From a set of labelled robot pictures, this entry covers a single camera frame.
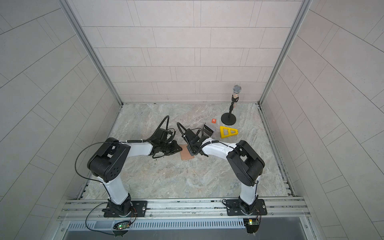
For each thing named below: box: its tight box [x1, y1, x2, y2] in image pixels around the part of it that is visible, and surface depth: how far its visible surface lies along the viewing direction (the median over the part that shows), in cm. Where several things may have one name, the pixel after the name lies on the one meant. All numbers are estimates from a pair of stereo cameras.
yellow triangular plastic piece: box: [219, 126, 239, 139], surface depth 101 cm
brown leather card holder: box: [179, 144, 195, 161], surface depth 91 cm
